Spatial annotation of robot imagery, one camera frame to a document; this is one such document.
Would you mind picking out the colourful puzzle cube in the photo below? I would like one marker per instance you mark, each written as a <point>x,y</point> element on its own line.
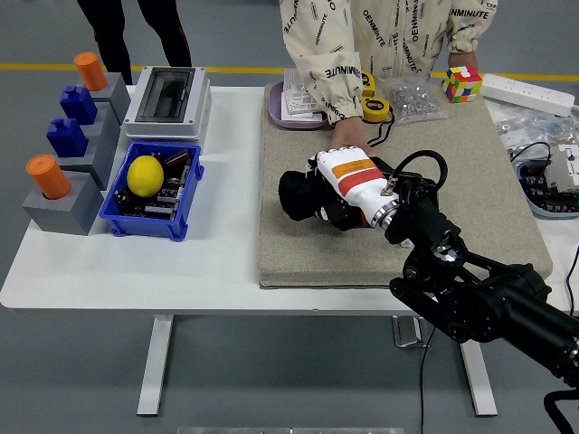
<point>461,83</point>

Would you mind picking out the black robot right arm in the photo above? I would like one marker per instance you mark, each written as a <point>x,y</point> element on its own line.
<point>452,253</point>

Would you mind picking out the clear bag of metal nuts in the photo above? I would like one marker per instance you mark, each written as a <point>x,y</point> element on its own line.
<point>414,101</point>

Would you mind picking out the person's left forearm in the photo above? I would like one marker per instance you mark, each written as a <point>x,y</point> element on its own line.
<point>468,38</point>

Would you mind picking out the yellow tape measure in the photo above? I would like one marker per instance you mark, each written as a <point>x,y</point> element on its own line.
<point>367,85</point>
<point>375,108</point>

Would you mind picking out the blue plastic bin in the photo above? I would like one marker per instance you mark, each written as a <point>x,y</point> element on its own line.
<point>149,228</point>

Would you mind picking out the person in background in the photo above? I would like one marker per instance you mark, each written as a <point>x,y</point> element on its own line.
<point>108,31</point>

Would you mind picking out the white switch plates stack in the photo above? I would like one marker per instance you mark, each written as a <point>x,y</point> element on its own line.
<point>296,101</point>

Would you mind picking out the metal bracket under table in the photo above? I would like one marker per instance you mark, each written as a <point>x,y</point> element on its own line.
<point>405,334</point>

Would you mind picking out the person's right hand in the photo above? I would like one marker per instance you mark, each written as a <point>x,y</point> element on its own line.
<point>350,133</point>

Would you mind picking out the person's right forearm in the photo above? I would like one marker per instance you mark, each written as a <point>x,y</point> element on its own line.
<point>335,86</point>

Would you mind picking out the white table leg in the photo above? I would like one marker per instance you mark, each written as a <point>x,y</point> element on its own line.
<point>156,361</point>
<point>479,384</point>

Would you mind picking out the light blue tray of components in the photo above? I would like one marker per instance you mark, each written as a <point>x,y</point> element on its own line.
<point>543,199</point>

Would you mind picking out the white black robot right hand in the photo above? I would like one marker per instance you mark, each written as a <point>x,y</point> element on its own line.
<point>357,181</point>

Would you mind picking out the brown black rectangular component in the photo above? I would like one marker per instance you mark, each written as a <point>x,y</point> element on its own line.
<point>177,158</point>

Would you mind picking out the purple tray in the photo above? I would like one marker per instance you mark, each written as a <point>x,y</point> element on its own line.
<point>276,108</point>

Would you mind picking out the person's left hand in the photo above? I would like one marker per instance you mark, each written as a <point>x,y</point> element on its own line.
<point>463,59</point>

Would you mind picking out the blue block peg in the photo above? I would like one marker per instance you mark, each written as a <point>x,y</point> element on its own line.
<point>67,139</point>
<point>78,106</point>

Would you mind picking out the grey block holder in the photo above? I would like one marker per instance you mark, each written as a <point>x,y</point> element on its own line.
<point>114,92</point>
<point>101,156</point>
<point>68,217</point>
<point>108,124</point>

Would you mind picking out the yellow lemon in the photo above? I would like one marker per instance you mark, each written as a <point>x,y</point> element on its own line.
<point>145,176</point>

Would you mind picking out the clear bags of small parts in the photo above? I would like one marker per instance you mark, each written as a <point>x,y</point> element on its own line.
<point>520,129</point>

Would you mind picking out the white electrical distribution box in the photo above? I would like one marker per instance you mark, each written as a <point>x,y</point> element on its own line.
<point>167,104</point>

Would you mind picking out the black round component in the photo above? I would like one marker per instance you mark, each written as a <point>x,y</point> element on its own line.
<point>121,195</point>

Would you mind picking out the black electronic modules pile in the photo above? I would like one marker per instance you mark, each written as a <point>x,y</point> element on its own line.
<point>167,199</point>

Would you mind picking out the orange cylinder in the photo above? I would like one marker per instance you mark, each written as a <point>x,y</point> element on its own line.
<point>90,72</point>
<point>47,178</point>

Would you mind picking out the white power strip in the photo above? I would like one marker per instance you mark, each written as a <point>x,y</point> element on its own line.
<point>524,92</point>

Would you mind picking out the white circuit breaker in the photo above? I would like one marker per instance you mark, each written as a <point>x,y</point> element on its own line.
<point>565,167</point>

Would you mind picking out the grey-brown mat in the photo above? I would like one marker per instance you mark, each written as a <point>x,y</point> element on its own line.
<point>316,253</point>

